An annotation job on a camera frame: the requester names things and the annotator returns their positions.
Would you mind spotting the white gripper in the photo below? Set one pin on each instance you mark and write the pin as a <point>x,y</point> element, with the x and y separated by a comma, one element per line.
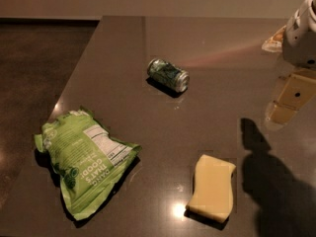
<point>301,39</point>

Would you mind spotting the green soda can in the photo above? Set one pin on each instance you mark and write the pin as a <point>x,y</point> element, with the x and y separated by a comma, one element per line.
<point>168,75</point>

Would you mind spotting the small snack packet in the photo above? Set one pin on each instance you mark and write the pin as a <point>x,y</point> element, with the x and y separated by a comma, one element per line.
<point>274,43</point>

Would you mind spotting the yellow sponge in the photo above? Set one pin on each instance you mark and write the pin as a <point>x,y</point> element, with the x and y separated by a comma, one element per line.
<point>212,197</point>

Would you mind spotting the green snack bag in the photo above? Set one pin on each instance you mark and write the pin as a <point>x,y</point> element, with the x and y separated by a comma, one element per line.
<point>87,159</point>

